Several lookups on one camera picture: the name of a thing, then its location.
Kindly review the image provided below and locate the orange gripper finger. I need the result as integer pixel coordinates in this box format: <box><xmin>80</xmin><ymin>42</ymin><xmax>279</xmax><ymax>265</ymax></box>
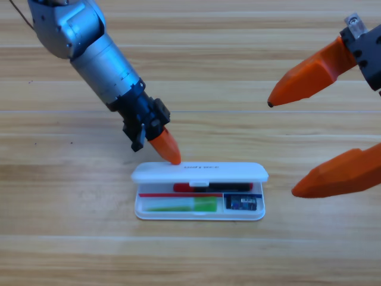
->
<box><xmin>291</xmin><ymin>142</ymin><xmax>381</xmax><ymax>199</ymax></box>

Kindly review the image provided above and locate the black eraser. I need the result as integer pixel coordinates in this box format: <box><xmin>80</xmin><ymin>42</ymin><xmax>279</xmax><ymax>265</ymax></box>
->
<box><xmin>225</xmin><ymin>194</ymin><xmax>258</xmax><ymax>211</ymax></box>

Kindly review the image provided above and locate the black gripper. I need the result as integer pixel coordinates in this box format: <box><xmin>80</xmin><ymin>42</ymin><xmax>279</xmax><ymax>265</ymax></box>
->
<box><xmin>107</xmin><ymin>88</ymin><xmax>182</xmax><ymax>166</ymax></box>
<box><xmin>267</xmin><ymin>11</ymin><xmax>381</xmax><ymax>108</ymax></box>

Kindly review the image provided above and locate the green highlighter pen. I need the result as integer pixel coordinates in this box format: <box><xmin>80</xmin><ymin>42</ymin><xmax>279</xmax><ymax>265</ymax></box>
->
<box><xmin>145</xmin><ymin>196</ymin><xmax>217</xmax><ymax>213</ymax></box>

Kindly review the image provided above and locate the thin arm cable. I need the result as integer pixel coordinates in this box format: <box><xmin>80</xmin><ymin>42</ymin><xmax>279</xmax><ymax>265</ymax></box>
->
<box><xmin>8</xmin><ymin>0</ymin><xmax>35</xmax><ymax>30</ymax></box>

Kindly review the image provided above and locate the white Unitree pencil case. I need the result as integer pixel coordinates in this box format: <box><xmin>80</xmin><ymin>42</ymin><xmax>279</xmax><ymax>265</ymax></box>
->
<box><xmin>130</xmin><ymin>161</ymin><xmax>269</xmax><ymax>221</ymax></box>

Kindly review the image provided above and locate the red and black marker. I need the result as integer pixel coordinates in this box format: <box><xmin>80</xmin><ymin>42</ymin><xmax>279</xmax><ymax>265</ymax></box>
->
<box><xmin>173</xmin><ymin>182</ymin><xmax>254</xmax><ymax>193</ymax></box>

